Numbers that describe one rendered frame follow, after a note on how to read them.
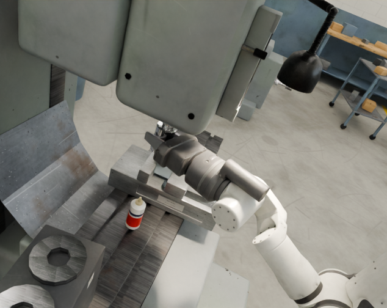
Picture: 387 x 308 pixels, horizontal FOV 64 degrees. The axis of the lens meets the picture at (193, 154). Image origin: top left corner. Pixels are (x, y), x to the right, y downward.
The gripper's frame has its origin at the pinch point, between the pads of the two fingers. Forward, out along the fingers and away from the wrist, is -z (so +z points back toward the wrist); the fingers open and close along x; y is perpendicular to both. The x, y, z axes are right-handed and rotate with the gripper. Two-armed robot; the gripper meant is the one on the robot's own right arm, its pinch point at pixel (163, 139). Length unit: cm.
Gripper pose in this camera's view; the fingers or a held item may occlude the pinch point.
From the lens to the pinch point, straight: 71.7
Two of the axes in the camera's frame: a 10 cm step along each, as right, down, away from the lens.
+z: 7.3, 5.7, -3.8
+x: -6.2, 3.0, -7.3
